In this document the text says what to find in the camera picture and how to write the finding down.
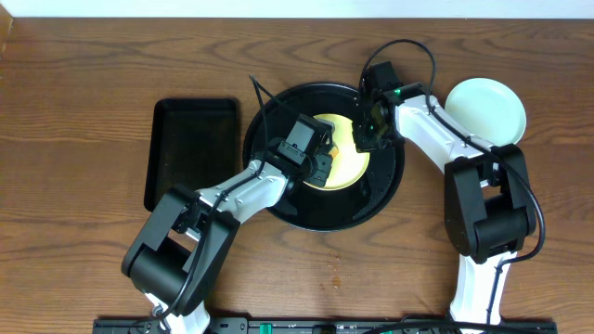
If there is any black equipment rail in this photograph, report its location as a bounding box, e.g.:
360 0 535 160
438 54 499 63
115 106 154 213
91 316 558 334

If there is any black round tray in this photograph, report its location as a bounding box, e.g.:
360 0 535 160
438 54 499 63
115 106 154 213
242 83 405 232

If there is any yellow plate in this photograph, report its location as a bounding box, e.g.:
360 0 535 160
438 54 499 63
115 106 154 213
307 113 370 191

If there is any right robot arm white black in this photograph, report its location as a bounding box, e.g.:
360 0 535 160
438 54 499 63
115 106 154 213
354 80 545 333

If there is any black rectangular tray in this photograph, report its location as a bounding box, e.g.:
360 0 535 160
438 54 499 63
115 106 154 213
144 97 239 212

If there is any light green plate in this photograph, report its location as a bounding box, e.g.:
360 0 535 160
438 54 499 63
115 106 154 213
445 78 527 147

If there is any yellow green scrub sponge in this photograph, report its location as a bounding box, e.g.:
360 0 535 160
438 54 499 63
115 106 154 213
329 145 340 159

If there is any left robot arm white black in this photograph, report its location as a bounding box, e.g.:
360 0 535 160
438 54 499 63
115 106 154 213
122 152 333 333

